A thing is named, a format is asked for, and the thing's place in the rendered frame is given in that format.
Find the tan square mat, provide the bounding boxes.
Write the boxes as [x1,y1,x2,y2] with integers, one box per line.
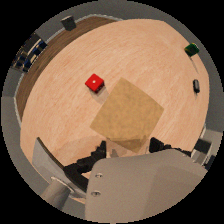
[90,77,164,153]

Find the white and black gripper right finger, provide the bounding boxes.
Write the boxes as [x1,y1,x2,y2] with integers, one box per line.
[149,137,192,157]

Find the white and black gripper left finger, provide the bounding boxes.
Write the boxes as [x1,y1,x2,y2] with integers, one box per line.
[63,140,106,193]

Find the green drink can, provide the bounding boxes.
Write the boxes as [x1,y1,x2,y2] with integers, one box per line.
[184,43,200,57]

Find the red die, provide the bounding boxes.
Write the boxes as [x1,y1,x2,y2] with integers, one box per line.
[85,74,105,94]

